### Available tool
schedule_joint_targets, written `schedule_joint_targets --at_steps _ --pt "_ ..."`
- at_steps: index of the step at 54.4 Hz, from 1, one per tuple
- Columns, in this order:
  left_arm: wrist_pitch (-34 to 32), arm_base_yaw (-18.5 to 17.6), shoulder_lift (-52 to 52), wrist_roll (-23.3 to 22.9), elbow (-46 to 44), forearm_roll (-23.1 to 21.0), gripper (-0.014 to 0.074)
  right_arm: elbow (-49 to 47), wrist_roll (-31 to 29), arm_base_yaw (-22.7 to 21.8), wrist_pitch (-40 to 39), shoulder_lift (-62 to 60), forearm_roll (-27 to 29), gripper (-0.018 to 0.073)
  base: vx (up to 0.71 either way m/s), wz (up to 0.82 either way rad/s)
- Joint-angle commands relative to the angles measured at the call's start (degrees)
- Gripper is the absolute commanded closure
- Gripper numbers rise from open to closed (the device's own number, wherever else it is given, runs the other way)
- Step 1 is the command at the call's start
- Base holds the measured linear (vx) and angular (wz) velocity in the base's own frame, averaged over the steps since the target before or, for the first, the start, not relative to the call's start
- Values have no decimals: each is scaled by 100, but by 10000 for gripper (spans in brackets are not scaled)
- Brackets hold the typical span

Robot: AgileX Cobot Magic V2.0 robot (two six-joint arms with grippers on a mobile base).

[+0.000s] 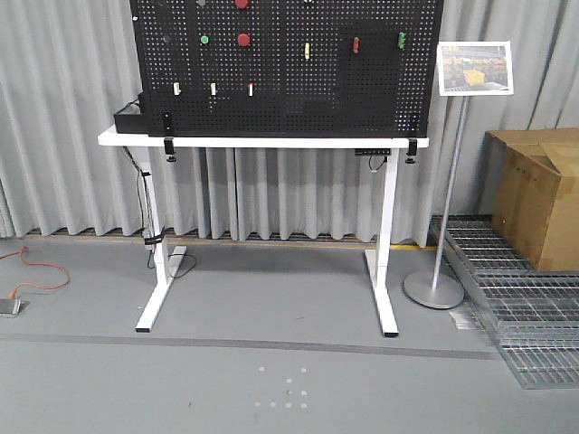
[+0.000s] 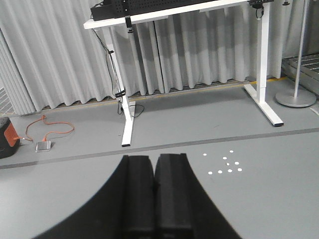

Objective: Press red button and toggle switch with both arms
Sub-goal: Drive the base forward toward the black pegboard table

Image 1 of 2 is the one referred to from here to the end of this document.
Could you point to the table control panel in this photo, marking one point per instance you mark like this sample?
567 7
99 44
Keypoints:
373 152

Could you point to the black table clamp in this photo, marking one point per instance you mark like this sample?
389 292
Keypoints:
411 152
170 149

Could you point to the black perforated pegboard panel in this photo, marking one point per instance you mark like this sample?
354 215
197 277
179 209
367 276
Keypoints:
382 91

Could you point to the silver sign stand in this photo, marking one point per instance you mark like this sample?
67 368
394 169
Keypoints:
431 288

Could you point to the lower red push button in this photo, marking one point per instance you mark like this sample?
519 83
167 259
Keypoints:
244 39

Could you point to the grey floor socket box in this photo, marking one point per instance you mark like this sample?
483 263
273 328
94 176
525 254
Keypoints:
11 308

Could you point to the grey curtain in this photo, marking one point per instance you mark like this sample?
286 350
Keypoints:
67 66

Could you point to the left black table clamp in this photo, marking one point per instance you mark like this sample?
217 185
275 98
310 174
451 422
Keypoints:
170 149

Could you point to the white height-adjustable table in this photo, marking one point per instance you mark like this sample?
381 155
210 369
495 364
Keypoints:
376 259

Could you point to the red toggle switch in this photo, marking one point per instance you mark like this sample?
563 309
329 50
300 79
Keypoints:
356 45

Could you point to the right black table clamp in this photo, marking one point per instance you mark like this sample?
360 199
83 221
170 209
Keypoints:
411 152

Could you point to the metal floor grating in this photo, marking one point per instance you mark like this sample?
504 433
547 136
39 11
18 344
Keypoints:
531 316

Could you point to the black box on table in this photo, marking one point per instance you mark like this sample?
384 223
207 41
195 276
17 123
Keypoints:
132 118

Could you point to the green toggle switch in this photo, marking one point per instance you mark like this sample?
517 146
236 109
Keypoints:
401 40

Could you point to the brown cardboard box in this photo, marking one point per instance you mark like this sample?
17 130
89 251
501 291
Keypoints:
536 209

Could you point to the photo sign board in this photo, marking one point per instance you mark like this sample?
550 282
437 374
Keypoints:
475 69

